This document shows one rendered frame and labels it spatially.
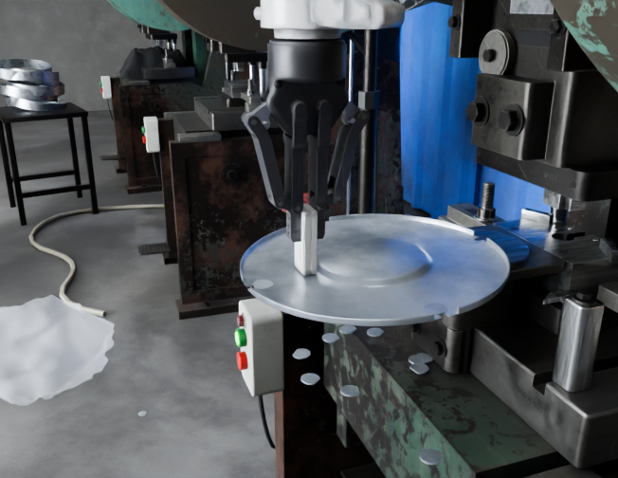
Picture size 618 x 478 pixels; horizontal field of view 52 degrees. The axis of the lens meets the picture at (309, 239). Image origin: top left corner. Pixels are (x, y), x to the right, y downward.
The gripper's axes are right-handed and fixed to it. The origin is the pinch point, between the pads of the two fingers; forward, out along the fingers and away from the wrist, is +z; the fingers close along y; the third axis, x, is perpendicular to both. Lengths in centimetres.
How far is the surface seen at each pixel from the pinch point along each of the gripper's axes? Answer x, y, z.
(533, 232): -1.7, -31.1, 3.5
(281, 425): -22.1, -4.2, 40.0
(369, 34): -85, -47, -16
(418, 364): 1.9, -13.7, 16.9
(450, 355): 5.1, -15.9, 14.2
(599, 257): 7.7, -32.7, 3.4
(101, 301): -171, 19, 83
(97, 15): -660, -14, -10
